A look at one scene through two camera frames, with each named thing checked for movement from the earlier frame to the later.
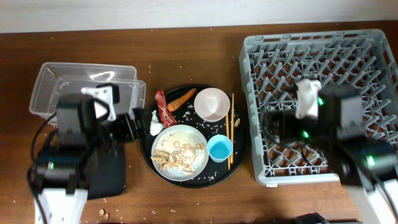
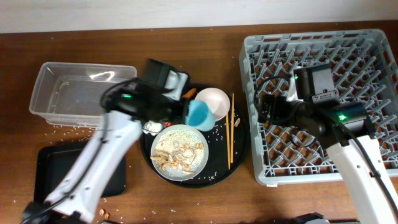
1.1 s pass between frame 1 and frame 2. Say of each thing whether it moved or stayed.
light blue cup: moved
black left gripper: moved
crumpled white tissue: stayed
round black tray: stayed
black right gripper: moved
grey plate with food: stayed
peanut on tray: stayed
